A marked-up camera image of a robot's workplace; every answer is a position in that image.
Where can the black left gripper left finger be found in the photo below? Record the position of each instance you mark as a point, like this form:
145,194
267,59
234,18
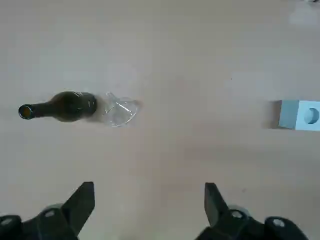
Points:
75,207

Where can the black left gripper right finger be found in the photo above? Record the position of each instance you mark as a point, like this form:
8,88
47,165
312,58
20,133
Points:
215,205

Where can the grey cube with round hole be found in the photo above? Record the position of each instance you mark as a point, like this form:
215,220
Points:
290,115

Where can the dark brown glass bottle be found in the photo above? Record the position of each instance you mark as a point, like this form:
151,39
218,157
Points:
67,107

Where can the clear drinking glass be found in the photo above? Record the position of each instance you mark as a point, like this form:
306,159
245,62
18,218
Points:
120,112

